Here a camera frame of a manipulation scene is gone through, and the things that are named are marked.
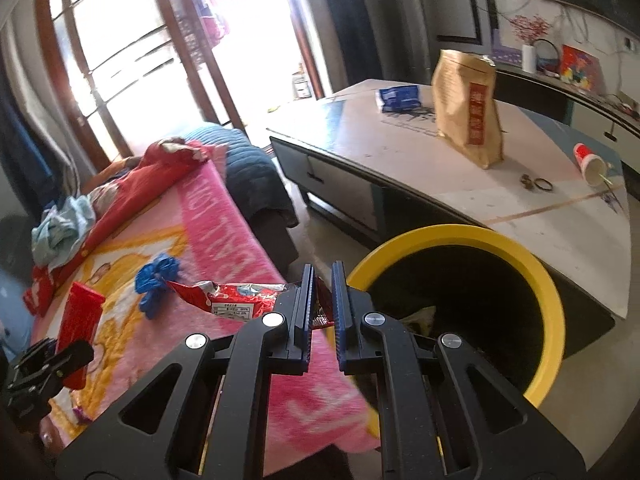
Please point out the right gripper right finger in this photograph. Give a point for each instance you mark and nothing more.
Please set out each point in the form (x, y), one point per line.
(445, 412)

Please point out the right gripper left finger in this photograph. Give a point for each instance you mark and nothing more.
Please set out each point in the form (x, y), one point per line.
(201, 411)

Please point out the red snack box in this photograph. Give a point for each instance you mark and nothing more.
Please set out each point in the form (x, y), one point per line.
(82, 314)

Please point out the red white snack wrapper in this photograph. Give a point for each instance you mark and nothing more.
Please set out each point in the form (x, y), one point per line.
(237, 301)

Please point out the yellow rimmed trash bin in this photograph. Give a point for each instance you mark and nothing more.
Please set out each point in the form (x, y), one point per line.
(477, 284)

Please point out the light blue cloth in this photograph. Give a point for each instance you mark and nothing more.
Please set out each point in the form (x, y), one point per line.
(61, 232)

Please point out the blue crumpled wrapper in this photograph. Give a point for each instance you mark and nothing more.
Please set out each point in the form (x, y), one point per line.
(151, 283)

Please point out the pink cartoon blanket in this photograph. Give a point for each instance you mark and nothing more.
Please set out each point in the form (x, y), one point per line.
(171, 255)

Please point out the red floral quilt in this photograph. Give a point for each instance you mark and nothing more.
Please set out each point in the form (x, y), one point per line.
(163, 164)

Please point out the dark blue sofa cushion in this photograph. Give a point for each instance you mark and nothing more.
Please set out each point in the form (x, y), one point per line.
(257, 189)

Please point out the coffee table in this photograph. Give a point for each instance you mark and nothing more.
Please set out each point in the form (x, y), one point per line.
(378, 175)

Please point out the red paper cup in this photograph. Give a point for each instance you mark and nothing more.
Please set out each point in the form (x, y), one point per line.
(593, 167)

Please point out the blue tissue pack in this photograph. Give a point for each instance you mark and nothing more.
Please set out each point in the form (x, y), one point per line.
(398, 99)

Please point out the brown paper bag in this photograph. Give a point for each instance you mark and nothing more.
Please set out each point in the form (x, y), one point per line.
(463, 86)

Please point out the tv cabinet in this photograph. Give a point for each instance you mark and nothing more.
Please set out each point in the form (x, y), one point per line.
(571, 106)

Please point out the grey standing air conditioner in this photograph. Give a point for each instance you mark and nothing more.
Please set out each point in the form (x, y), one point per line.
(401, 38)

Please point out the white vase with flowers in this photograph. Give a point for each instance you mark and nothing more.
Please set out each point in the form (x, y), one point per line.
(529, 29)

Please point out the colourful picture frame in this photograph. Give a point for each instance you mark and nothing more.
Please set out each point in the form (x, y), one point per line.
(581, 69)

